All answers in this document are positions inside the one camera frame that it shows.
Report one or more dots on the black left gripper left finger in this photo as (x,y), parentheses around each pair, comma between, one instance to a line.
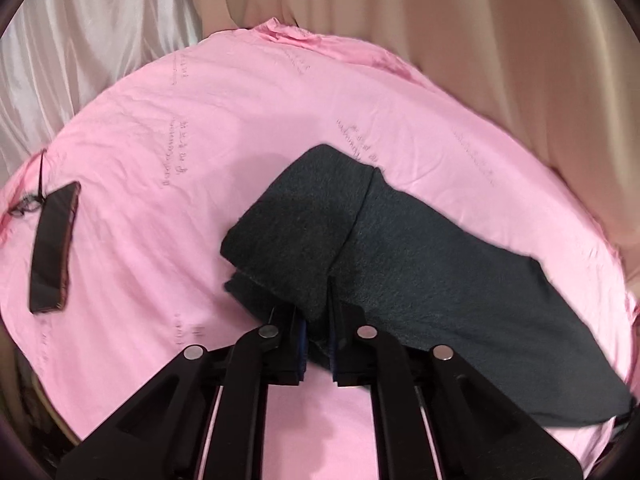
(202,416)

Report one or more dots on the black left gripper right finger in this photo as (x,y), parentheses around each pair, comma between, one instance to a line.
(435,416)

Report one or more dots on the dark grey pants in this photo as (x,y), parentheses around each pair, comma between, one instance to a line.
(331,225)

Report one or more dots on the black smartphone with brown case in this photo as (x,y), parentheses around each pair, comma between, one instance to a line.
(49,276)

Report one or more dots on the pink bed sheet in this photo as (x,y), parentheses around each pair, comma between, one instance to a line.
(172,155)

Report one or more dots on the beige curtain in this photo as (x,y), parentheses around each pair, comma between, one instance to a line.
(561,75)

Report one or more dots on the white satin curtain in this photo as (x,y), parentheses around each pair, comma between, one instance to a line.
(58,55)

